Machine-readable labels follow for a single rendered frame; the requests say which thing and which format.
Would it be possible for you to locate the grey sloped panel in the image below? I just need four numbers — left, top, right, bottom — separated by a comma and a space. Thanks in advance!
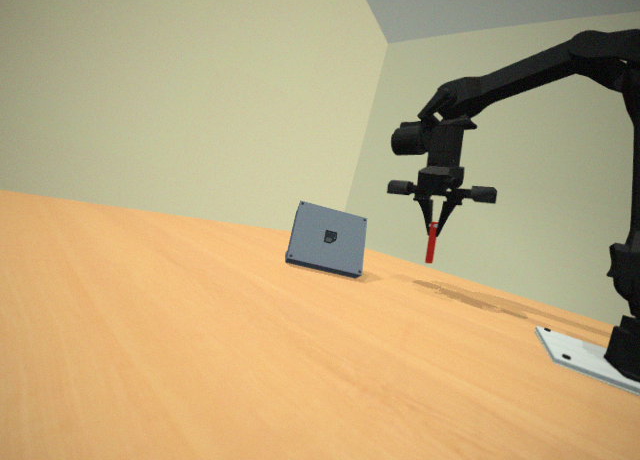
285, 200, 367, 279

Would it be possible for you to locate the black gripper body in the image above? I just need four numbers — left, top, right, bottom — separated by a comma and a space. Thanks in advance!
387, 151, 497, 204

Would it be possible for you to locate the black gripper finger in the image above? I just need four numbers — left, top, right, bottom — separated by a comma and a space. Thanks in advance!
435, 201, 463, 237
413, 198, 434, 236

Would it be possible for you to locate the red peg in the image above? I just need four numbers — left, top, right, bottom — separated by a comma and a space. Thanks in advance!
425, 222, 438, 263

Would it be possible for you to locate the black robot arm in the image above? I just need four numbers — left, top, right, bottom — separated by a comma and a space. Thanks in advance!
391, 28, 640, 383

